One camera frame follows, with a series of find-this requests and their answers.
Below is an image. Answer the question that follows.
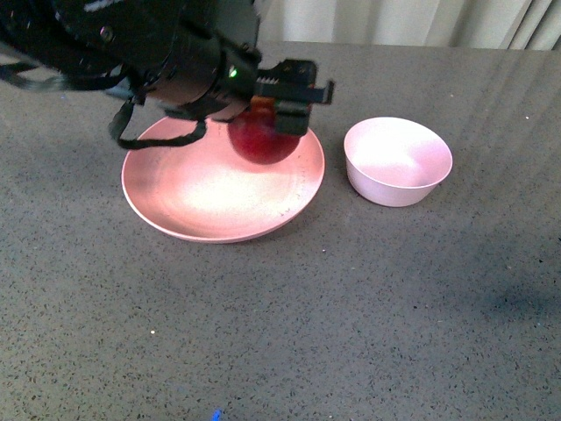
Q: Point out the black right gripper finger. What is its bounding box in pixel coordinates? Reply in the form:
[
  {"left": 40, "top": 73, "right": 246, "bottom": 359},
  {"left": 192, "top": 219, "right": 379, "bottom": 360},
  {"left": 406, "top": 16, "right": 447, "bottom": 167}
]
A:
[{"left": 274, "top": 100, "right": 311, "bottom": 136}]

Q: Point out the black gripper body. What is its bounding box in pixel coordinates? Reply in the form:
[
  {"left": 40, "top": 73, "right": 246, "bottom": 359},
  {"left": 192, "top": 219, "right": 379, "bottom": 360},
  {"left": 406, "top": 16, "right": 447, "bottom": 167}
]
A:
[{"left": 253, "top": 59, "right": 335, "bottom": 104}]

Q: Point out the red apple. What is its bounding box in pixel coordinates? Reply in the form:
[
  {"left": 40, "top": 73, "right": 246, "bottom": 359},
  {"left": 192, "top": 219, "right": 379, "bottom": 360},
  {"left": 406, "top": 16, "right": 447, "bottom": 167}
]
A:
[{"left": 227, "top": 109, "right": 301, "bottom": 165}]

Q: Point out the pale pink bowl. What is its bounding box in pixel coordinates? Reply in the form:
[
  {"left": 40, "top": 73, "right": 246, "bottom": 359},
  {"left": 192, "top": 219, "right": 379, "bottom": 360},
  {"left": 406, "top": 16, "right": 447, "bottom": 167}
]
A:
[{"left": 344, "top": 117, "right": 453, "bottom": 207}]

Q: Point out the pink plate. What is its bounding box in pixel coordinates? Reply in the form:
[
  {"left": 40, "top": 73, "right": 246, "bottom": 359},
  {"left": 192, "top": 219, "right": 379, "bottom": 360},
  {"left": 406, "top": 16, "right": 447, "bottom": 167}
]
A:
[{"left": 121, "top": 122, "right": 325, "bottom": 244}]

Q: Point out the white curtain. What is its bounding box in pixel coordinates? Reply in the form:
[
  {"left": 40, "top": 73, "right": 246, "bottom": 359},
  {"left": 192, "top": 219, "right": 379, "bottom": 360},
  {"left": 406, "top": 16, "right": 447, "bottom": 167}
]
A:
[{"left": 256, "top": 0, "right": 560, "bottom": 51}]

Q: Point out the black cable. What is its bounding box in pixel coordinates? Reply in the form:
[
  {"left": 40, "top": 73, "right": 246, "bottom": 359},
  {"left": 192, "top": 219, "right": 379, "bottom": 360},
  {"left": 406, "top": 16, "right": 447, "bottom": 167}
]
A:
[{"left": 108, "top": 96, "right": 208, "bottom": 149}]

